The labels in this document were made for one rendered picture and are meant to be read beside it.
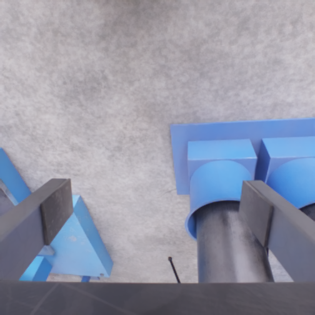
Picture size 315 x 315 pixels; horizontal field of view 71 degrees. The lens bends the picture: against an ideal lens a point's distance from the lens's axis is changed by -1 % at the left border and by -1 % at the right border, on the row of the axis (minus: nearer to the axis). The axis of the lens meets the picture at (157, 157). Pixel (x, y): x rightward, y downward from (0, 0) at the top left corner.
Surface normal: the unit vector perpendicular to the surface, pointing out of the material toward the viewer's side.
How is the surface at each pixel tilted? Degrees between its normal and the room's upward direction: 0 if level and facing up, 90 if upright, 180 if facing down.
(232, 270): 90
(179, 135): 0
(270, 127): 0
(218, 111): 0
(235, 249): 90
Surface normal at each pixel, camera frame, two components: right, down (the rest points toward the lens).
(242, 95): -0.11, 0.62
